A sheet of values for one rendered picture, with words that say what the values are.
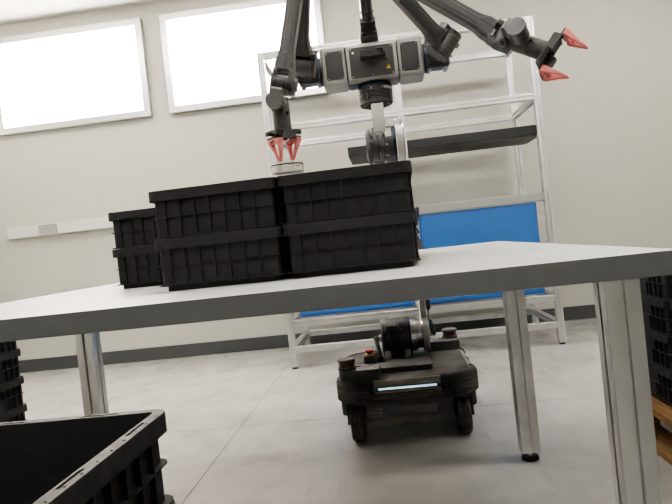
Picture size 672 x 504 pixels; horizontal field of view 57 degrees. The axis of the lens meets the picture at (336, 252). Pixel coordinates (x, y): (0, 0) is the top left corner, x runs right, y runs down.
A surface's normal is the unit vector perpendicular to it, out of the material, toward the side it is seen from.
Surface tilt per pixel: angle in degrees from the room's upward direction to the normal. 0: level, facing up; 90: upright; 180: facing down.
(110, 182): 90
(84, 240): 90
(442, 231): 90
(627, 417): 90
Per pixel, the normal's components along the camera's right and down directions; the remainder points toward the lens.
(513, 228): -0.08, 0.03
